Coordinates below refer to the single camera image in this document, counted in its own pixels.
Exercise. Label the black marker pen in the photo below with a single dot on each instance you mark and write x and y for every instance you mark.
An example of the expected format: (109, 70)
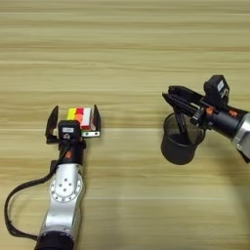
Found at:
(181, 123)

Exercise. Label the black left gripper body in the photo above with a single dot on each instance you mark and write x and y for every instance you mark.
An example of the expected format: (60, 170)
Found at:
(72, 153)

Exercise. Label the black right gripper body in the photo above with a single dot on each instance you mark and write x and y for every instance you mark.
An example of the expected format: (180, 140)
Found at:
(218, 118)

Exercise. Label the black mesh pen cup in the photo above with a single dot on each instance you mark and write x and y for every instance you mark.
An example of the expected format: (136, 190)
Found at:
(179, 149)

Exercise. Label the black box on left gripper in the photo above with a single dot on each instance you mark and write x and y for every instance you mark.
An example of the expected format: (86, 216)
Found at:
(69, 130)

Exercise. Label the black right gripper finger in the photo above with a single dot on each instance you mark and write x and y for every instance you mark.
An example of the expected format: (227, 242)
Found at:
(180, 107)
(187, 94)

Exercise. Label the multicoloured block stack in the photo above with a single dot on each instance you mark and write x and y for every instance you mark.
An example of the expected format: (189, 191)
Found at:
(83, 118)

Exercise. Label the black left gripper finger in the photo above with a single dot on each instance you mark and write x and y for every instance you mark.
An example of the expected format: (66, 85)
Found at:
(97, 118)
(52, 125)

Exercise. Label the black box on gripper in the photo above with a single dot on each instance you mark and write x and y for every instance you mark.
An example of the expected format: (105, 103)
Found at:
(216, 89)
(69, 130)

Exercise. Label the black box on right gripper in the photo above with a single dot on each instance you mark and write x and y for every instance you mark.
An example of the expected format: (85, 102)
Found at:
(216, 89)

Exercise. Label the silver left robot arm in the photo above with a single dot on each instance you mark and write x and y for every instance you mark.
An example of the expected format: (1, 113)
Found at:
(65, 195)

